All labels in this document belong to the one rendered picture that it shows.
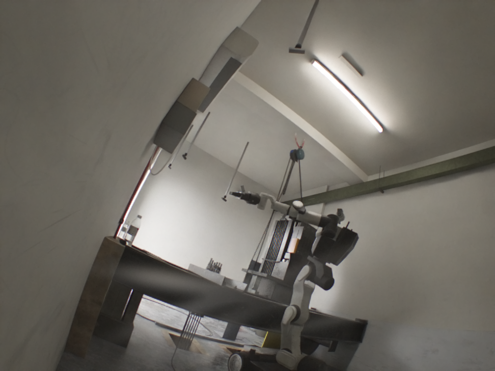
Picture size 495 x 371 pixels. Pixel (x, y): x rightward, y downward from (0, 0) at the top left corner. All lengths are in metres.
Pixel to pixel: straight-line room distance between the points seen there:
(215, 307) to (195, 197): 3.10
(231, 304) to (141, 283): 0.68
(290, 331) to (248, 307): 0.38
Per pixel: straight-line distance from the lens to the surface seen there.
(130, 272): 1.66
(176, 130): 1.04
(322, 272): 1.82
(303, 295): 1.90
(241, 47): 1.71
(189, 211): 4.56
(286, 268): 2.60
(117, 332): 1.70
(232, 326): 3.09
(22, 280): 0.29
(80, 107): 0.21
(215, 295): 1.81
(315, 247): 1.87
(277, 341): 3.43
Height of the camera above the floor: 0.71
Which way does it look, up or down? 23 degrees up
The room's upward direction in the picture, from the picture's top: 21 degrees clockwise
